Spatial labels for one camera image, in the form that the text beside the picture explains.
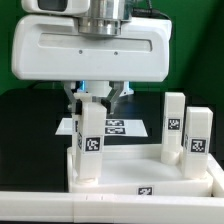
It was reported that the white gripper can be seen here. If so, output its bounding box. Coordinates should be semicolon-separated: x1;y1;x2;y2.
12;15;172;114

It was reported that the white desk top tray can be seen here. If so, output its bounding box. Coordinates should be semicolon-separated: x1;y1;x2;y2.
67;144;213;197

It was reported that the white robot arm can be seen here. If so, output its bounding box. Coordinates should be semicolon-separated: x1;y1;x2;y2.
12;0;172;112

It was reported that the white marker sheet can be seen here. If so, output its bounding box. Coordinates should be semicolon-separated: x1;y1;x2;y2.
56;118;148;137

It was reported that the white front fence bar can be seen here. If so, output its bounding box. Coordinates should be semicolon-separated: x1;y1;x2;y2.
0;192;224;224

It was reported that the white fence bar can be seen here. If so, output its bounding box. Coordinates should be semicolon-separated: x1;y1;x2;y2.
0;192;224;224
207;154;224;198

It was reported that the white right fence bar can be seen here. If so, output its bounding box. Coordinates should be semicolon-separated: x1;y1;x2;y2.
207;154;224;198

